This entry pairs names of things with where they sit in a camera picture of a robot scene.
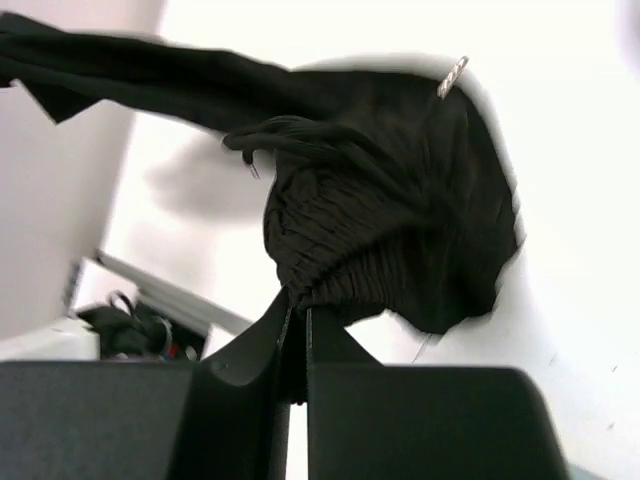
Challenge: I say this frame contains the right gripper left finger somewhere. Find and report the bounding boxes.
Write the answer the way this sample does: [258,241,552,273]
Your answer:
[1,293,289,480]

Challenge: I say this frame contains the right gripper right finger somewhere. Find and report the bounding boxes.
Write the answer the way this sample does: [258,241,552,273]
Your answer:
[306,309,569,480]

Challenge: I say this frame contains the black trousers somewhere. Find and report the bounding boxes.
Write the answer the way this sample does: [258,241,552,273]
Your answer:
[1,12,520,334]

